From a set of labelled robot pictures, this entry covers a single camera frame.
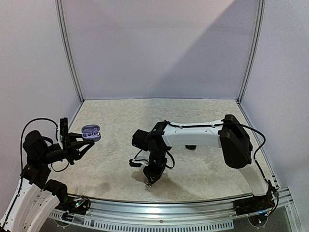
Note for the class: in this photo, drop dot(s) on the aluminium corner post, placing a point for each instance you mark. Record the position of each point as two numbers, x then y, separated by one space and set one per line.
67 49
253 49

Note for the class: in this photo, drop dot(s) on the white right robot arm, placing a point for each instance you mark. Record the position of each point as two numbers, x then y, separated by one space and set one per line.
227 134

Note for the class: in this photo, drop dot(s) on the aluminium right corner post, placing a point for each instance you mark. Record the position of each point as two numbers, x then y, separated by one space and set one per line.
253 49

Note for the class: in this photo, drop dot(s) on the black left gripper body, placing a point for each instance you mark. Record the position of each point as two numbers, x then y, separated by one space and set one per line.
67 150

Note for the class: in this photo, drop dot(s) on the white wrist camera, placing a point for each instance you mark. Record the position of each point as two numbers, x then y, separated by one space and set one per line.
138 162
62 131

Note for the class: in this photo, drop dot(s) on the aluminium left corner post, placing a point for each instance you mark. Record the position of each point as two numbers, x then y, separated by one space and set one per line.
67 49

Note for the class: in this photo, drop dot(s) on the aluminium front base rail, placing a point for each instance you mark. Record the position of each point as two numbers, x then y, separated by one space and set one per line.
284 218

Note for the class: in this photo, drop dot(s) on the glossy black earbud charging case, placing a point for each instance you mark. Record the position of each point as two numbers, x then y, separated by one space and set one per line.
191 147

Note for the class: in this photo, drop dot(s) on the white perforated cable tray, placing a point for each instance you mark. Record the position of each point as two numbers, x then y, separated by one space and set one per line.
96 222

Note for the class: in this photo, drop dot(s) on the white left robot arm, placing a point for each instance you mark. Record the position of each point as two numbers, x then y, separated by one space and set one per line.
36 195

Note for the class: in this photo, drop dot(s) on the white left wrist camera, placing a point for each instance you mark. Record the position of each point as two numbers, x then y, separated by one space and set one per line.
62 131

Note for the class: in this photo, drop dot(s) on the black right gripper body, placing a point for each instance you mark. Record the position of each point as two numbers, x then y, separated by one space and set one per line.
154 170

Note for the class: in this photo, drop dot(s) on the silver blue charging case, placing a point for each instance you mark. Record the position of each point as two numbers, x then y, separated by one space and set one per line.
88 129

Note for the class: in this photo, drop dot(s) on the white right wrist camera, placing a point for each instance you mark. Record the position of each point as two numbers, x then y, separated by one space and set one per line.
138 162

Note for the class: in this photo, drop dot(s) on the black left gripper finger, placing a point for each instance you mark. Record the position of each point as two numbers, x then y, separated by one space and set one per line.
73 137
81 147

